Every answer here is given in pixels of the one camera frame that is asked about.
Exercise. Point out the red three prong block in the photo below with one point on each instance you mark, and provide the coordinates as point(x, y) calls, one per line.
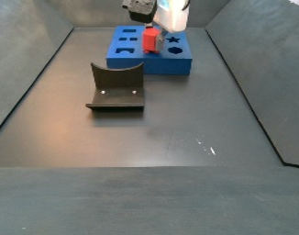
point(148, 39)

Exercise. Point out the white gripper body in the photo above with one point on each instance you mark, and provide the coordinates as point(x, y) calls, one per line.
point(172, 14)

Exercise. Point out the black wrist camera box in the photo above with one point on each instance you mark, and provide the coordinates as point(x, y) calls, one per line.
point(141, 10)

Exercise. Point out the black curved holder stand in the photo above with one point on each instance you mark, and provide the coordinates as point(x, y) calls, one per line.
point(119, 88)

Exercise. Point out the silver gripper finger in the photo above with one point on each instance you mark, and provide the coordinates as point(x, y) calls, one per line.
point(159, 42)

